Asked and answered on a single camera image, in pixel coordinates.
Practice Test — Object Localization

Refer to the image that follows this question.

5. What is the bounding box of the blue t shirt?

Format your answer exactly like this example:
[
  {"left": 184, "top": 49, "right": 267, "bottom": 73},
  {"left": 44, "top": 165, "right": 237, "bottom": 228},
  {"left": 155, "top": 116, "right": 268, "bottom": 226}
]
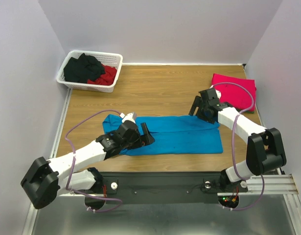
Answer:
[{"left": 102, "top": 114, "right": 224, "bottom": 157}]

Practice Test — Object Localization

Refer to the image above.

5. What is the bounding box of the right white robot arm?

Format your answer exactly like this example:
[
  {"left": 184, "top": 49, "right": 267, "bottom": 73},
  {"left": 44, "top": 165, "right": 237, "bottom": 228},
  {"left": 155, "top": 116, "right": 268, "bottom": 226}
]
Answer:
[{"left": 189, "top": 88, "right": 287, "bottom": 191}]

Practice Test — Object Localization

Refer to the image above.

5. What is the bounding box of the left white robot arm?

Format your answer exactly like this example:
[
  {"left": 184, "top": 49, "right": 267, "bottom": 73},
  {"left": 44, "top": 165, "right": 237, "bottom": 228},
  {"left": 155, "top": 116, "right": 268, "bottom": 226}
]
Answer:
[{"left": 21, "top": 120, "right": 155, "bottom": 209}]

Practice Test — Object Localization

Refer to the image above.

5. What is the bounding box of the folded pink t shirt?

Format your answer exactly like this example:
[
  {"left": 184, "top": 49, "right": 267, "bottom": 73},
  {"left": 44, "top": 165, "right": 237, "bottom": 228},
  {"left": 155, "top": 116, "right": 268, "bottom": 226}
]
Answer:
[{"left": 211, "top": 73, "right": 256, "bottom": 110}]

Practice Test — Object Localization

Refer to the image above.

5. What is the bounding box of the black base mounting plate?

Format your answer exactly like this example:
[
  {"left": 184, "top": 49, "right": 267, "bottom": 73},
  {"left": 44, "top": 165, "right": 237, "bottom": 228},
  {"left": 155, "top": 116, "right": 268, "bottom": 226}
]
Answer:
[{"left": 101, "top": 172, "right": 248, "bottom": 204}]

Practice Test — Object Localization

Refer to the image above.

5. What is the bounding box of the dark red t shirt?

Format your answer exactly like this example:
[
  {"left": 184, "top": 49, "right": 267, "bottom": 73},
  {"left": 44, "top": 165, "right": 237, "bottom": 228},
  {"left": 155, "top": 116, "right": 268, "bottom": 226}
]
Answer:
[{"left": 87, "top": 65, "right": 117, "bottom": 86}]

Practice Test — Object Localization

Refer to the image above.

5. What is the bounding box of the white plastic laundry basket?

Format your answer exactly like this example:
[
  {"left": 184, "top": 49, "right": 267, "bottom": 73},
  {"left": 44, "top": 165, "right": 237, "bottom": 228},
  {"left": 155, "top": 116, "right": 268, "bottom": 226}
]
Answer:
[{"left": 56, "top": 50, "right": 123, "bottom": 93}]

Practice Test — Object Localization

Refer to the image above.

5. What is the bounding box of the black t shirt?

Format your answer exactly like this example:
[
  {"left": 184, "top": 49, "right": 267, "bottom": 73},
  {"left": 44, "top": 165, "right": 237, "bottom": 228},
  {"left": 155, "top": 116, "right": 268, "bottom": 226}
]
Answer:
[{"left": 64, "top": 53, "right": 105, "bottom": 83}]

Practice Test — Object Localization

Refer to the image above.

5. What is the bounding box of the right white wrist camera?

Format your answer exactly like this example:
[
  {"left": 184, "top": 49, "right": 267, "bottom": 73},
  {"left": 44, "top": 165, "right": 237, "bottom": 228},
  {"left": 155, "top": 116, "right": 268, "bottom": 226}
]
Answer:
[{"left": 210, "top": 85, "right": 222, "bottom": 99}]

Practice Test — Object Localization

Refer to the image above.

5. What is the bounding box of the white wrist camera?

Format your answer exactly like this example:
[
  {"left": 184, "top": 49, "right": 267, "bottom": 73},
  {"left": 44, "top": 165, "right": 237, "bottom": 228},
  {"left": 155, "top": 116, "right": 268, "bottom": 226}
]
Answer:
[
  {"left": 210, "top": 85, "right": 222, "bottom": 99},
  {"left": 119, "top": 112, "right": 137, "bottom": 123}
]

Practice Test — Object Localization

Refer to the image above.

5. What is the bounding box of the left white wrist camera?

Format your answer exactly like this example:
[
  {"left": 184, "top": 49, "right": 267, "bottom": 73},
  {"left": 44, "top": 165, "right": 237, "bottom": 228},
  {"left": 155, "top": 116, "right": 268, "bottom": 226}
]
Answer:
[{"left": 119, "top": 112, "right": 137, "bottom": 123}]

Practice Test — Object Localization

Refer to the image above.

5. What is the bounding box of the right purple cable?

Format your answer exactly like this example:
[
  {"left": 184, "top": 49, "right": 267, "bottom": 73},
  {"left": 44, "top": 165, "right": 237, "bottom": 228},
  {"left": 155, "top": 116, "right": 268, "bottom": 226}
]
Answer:
[{"left": 211, "top": 82, "right": 265, "bottom": 212}]

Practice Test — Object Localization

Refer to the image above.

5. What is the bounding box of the purple cable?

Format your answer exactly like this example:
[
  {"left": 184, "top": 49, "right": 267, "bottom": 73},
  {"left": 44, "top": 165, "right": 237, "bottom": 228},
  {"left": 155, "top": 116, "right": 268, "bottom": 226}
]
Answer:
[
  {"left": 65, "top": 109, "right": 123, "bottom": 213},
  {"left": 211, "top": 82, "right": 265, "bottom": 212}
]

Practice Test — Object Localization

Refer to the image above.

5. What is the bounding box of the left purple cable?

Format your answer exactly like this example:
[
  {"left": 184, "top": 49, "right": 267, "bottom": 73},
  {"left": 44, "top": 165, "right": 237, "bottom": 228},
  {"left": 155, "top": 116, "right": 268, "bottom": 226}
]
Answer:
[{"left": 65, "top": 109, "right": 123, "bottom": 213}]

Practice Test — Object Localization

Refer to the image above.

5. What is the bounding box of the aluminium extrusion frame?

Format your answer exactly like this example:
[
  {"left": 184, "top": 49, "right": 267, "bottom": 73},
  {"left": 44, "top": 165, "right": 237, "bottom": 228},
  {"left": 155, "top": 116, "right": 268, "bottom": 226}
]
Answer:
[{"left": 22, "top": 88, "right": 72, "bottom": 235}]

